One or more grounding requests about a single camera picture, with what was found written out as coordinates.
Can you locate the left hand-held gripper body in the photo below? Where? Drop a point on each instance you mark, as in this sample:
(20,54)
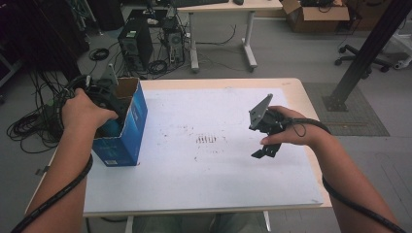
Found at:
(108,97)

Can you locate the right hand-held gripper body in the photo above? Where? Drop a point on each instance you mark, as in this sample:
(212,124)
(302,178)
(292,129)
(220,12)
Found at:
(264,119)

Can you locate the blue cardboard box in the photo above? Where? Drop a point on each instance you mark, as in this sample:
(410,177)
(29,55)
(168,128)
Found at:
(129,142)

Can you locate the person's left hand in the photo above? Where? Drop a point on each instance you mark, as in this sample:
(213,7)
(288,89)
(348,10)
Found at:
(84,111)

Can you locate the person's right hand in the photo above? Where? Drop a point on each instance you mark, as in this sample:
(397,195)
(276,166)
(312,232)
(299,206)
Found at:
(301,131)

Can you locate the black computer tower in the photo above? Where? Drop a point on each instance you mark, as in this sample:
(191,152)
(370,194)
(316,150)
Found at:
(134,42)

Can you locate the white table board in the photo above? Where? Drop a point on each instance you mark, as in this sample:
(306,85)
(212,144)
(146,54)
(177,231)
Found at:
(210,181)

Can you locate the grey computer tower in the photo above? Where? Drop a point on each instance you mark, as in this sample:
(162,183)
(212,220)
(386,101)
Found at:
(175,42)

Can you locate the grey floor mat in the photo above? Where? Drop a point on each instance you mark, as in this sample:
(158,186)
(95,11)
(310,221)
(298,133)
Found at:
(362,124)

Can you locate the black office chair base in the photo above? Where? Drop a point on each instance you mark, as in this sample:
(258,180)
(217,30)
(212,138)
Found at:
(362,58)

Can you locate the open brown cardboard box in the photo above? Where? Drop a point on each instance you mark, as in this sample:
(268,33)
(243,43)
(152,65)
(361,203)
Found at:
(319,16)

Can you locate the black computer mouse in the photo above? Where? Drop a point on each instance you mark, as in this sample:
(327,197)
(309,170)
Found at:
(238,2)

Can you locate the wooden desk with white legs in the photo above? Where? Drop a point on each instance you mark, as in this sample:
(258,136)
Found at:
(226,5)

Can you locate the black keyboard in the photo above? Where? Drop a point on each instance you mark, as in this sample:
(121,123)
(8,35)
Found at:
(200,2)

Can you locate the black metal post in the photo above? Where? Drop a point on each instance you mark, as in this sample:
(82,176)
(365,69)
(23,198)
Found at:
(372,45)

